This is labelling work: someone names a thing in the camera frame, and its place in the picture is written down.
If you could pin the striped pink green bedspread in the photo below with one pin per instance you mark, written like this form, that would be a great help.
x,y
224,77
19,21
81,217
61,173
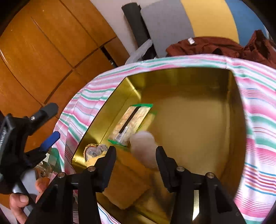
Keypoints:
x,y
256,83

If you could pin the grey yellow blue headboard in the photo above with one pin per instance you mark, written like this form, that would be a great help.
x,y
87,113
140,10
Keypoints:
x,y
169,22

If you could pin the cracker pack with black stripe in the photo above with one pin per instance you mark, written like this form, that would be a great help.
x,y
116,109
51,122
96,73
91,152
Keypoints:
x,y
129,123

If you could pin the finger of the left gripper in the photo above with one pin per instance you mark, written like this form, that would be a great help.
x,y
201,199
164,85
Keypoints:
x,y
49,142
46,110

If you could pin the gold metal tin box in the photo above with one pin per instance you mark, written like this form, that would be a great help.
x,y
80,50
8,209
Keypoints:
x,y
197,117

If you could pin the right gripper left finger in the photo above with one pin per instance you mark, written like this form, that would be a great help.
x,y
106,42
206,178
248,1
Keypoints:
x,y
104,167

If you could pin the black rolled mat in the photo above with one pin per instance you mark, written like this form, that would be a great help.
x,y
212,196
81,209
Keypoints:
x,y
132,12

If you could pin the dark red garment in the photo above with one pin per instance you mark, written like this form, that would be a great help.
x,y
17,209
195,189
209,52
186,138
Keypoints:
x,y
259,49

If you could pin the wooden wardrobe doors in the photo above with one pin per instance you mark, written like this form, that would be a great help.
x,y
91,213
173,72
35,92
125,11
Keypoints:
x,y
50,50

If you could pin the yellow snack bag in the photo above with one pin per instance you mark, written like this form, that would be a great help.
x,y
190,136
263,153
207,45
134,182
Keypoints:
x,y
93,152

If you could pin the person's left hand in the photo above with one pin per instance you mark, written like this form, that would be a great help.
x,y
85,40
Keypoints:
x,y
18,201

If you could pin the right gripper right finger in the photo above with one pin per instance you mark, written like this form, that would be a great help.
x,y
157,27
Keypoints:
x,y
171,177

